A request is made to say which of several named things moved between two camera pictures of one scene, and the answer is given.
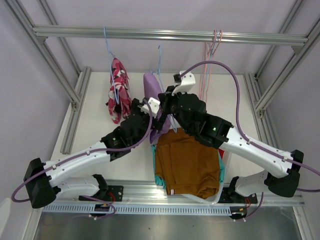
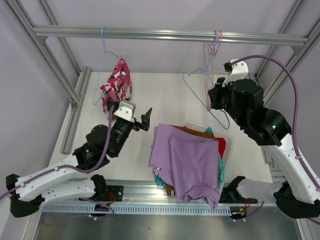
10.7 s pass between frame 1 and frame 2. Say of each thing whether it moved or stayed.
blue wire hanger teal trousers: moved
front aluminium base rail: stayed
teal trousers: stayed
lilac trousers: moved
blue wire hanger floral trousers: moved
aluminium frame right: stayed
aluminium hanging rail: stayed
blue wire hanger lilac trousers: moved
